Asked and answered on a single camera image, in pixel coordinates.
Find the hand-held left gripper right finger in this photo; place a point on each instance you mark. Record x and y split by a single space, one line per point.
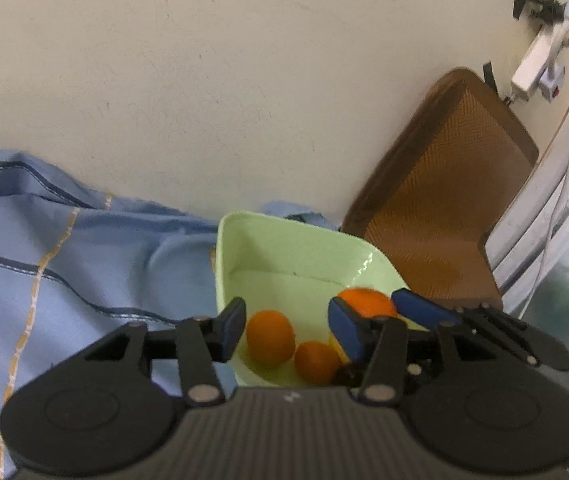
345 327

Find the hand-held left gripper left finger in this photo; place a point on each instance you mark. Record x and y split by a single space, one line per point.
233 327

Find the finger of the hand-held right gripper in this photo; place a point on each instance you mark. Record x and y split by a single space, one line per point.
422 310

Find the orange tomato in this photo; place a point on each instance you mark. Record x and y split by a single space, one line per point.
372 302
317 362
270 336

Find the light green plastic basin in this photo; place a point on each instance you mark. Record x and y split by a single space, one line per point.
289 255

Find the yellow lemon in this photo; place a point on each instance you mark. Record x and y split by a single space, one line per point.
337 347

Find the brown woven mat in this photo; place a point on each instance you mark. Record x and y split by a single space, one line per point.
439 185

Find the blue striped bedsheet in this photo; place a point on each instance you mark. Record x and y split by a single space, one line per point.
64 260

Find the white power strip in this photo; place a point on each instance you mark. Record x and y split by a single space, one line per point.
529 67

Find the white window frame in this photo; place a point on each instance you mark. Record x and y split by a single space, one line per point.
519 230

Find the white plug adapter red switch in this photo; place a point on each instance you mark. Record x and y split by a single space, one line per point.
551 82

